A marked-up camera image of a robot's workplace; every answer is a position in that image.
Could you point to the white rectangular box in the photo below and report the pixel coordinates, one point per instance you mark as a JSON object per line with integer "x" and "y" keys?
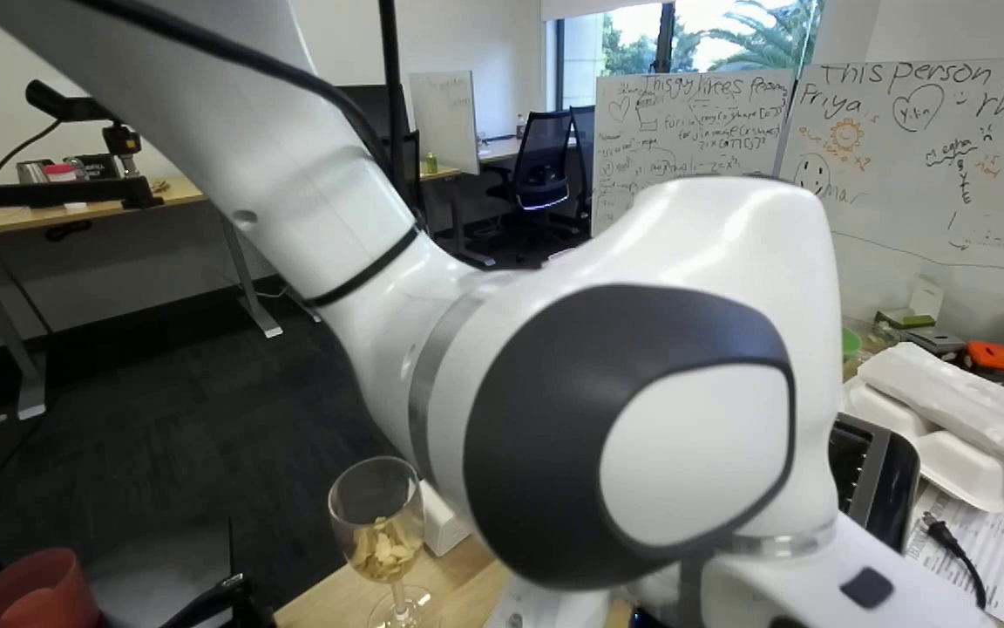
{"x": 448, "y": 526}

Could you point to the wooden desk with grey legs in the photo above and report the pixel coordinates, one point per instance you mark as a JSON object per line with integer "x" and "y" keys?
{"x": 61, "y": 215}

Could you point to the silver black four-slot toaster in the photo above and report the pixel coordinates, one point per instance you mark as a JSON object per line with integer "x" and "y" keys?
{"x": 881, "y": 474}

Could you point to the green white packet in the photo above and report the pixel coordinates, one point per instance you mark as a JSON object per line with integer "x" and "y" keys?
{"x": 904, "y": 324}

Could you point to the small whiteboard with writing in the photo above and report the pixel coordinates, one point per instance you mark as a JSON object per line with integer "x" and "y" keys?
{"x": 687, "y": 134}

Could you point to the white franka robot arm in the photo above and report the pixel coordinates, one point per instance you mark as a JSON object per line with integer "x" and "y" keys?
{"x": 643, "y": 407}

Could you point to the black blue office chair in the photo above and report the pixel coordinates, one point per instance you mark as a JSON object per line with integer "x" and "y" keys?
{"x": 542, "y": 169}

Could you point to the orange tool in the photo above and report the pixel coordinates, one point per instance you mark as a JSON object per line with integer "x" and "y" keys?
{"x": 998, "y": 358}

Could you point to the large whiteboard with smiley drawing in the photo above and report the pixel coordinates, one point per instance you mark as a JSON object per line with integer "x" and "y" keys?
{"x": 931, "y": 175}

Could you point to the red plastic cup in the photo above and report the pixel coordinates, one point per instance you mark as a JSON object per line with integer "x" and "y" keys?
{"x": 37, "y": 596}

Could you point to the black stereo camera on stand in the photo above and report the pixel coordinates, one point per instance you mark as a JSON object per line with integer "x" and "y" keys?
{"x": 69, "y": 106}

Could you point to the white styrofoam container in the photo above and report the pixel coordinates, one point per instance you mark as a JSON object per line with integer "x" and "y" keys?
{"x": 967, "y": 425}

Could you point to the wine glass with yellow liquid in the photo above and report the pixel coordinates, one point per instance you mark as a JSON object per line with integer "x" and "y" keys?
{"x": 377, "y": 537}

